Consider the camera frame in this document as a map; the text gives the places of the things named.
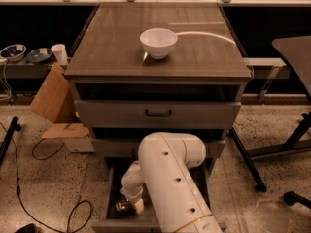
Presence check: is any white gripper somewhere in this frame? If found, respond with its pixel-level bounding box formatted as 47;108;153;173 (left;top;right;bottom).
120;187;144;215

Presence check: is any crushed orange can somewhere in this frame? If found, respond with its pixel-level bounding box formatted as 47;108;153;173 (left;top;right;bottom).
116;200;135;213

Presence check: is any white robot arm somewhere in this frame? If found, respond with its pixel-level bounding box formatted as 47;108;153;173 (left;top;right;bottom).
121;132;222;233

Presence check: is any grey top drawer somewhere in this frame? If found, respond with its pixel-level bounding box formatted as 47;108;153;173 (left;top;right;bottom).
75;83;241;130

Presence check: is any grey drawer cabinet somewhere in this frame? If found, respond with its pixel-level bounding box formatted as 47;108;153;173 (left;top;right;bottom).
65;3;252;166

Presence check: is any brown cardboard box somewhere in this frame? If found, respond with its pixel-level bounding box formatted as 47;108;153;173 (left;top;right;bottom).
30;63;89;139

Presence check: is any black stand leg left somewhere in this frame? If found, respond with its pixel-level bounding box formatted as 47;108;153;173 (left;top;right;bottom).
0;116;21;165

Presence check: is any black caster foot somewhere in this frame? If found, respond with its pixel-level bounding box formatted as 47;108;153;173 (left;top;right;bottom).
283;191;311;209

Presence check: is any white bowl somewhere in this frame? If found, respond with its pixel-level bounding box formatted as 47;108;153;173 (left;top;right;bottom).
140;28;178;59

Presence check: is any white paper cup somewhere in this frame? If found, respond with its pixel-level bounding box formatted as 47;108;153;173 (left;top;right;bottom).
51;44;68;65

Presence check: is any blue bowl right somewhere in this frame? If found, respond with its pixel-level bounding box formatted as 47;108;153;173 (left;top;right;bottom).
26;48;52;64

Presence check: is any blue bowl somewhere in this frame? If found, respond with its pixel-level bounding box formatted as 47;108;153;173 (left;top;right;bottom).
0;44;26;62
26;48;52;64

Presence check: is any grey low shelf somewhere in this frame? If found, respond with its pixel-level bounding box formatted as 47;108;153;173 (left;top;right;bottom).
0;58;56;79

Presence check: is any blue bowl left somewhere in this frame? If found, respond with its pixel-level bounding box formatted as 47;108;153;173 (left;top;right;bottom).
0;44;26;62

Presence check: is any dark side table top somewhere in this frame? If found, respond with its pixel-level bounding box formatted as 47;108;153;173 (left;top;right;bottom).
272;36;311;97

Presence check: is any black floor cable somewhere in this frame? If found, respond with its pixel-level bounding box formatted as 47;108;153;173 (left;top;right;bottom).
0;121;93;233

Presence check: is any black table frame right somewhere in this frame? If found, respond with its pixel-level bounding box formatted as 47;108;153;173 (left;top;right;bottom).
228;111;311;193

